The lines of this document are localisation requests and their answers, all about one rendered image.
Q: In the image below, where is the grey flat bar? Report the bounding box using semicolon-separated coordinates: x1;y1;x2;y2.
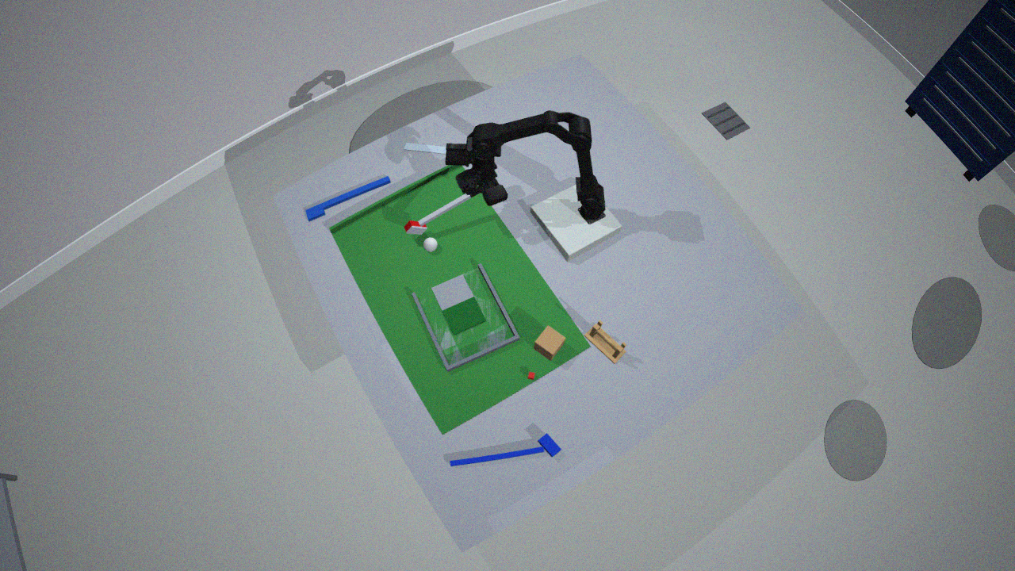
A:
404;143;446;155

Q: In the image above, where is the tan block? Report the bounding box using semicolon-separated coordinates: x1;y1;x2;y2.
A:
534;325;565;361

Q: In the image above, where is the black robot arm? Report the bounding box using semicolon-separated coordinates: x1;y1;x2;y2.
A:
446;110;606;224

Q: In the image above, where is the green putting mat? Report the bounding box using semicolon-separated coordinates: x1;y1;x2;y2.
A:
332;167;590;435

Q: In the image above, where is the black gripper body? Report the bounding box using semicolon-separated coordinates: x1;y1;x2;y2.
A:
467;158;508;206

